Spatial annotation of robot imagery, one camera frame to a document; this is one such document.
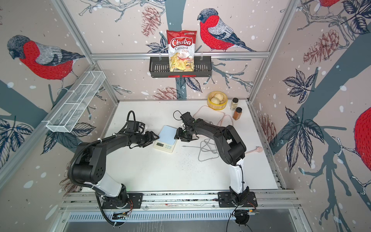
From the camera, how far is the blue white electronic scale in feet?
3.09

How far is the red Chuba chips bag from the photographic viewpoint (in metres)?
0.86

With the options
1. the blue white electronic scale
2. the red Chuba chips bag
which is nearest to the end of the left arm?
the blue white electronic scale

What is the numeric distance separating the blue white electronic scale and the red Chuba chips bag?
0.42 m
